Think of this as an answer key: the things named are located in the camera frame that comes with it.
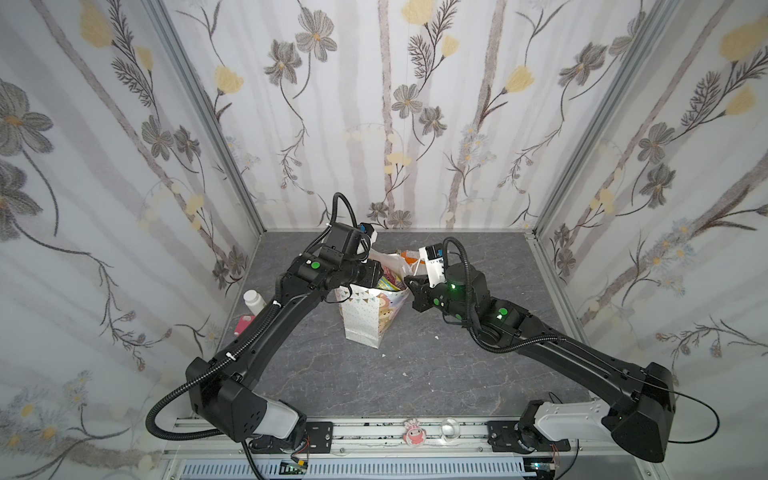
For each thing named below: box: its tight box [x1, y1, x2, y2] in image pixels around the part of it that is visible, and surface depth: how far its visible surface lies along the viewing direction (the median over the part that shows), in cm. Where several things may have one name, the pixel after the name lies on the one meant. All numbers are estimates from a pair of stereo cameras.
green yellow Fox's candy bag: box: [377, 272, 406, 291], surface depth 78 cm
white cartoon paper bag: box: [334, 249, 412, 349], surface depth 79 cm
